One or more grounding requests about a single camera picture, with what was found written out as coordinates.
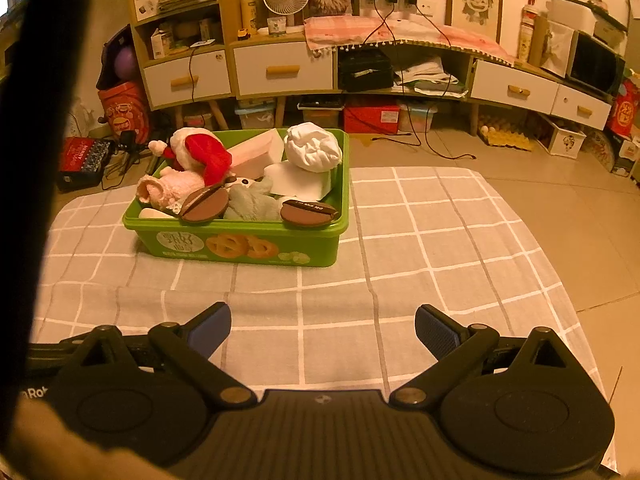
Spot large white stand drawer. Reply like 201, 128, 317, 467
470, 59, 559, 114

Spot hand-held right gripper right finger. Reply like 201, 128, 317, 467
388, 304, 577, 408

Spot black microwave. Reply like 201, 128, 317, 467
566, 31, 627, 97

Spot white cabinet drawer with cable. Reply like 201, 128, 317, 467
142, 49, 233, 109

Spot framed cartoon picture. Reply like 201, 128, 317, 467
445, 0, 504, 44

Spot white folded clothes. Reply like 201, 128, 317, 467
393, 56, 467, 97

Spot black tripod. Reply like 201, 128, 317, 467
101, 129, 167, 177

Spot purple ball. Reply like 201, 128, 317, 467
113, 46, 137, 78

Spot red gift bag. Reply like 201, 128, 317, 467
606, 79, 640, 139

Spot pink plush toy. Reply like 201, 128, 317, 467
135, 166, 207, 214

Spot green plastic box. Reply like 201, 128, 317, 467
121, 128, 352, 269

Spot small white box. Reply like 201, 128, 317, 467
131, 0, 162, 22

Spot white plush with red hat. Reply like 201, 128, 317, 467
147, 127, 234, 189

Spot white foam block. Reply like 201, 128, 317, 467
261, 159, 336, 202

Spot pink foam block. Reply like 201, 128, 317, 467
226, 128, 287, 182

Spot round decorated tin lid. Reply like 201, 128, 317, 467
579, 129, 619, 172

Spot wooden cabinet with drawers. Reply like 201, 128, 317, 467
334, 35, 617, 137

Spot white cloth bundle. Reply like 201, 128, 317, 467
283, 122, 344, 174

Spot dark storage box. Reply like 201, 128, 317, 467
296, 100, 347, 129

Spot black bag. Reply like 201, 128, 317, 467
337, 48, 396, 94

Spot tall wooden cabinet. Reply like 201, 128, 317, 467
124, 0, 342, 113

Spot dark fabric bag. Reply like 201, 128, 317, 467
95, 26, 137, 89

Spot white plastic bag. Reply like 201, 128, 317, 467
69, 96, 98, 137

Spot yellow can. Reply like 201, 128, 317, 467
239, 0, 259, 32

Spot white cardboard box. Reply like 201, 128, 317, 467
549, 0, 629, 32

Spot red patterned box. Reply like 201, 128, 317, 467
55, 136, 114, 192

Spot clear storage box blue lid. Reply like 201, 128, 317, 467
234, 101, 278, 131

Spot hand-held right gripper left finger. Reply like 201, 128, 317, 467
74, 302, 258, 407

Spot small white stand drawer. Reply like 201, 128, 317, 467
550, 84, 613, 132

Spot small clear storage box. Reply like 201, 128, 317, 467
183, 111, 216, 131

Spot egg tray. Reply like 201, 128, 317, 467
476, 124, 537, 153

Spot white box with drawing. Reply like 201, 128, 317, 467
539, 114, 588, 157

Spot red cardboard box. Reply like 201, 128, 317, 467
343, 104, 402, 136

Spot black strap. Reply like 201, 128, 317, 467
0, 0, 102, 411

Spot grey checked blanket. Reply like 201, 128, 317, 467
29, 165, 607, 466

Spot black cable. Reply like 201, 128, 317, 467
186, 46, 201, 107

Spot grey fluffy towel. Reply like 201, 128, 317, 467
221, 179, 284, 222

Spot pink fringed cloth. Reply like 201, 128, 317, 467
303, 13, 517, 67

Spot red cylindrical tin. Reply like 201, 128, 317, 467
96, 81, 152, 144

